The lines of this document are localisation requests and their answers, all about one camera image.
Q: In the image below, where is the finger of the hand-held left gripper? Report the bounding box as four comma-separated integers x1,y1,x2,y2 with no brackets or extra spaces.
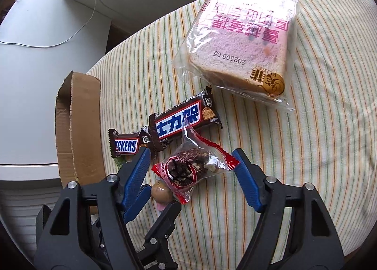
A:
137,202,182,270
122,184,153,225

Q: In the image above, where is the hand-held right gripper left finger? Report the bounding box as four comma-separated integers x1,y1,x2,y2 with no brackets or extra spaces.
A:
34,147,152,270

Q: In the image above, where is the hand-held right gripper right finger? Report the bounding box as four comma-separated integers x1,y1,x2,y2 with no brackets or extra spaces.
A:
231,148,345,270

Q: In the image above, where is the green candy packet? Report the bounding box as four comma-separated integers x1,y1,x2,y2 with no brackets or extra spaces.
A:
113,155,130,169

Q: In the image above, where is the round brown candy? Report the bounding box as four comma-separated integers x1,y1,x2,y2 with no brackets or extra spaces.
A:
151,181,173,212

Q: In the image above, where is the small brown chocolate bar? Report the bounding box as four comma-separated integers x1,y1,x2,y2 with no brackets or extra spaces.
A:
108,125,154,158

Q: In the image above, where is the red clear date snack packet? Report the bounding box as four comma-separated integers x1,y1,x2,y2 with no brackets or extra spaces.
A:
151,125,240,206

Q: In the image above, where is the brown cardboard box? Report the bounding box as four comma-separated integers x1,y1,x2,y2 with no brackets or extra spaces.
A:
55,71,107,214

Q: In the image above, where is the large brown chocolate bar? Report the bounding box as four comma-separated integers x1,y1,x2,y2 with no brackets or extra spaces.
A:
148,86,223,160

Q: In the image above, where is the sliced bread packet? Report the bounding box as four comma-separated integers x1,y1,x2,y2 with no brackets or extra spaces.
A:
172,0,302,111

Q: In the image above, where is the white ribbed panel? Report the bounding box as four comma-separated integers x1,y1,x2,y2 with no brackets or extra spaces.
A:
0,182,98,259

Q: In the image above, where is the white cabinet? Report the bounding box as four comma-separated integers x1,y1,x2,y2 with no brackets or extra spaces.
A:
0,0,112,182

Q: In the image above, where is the white cable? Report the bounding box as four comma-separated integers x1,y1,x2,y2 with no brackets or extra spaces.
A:
0,0,98,48

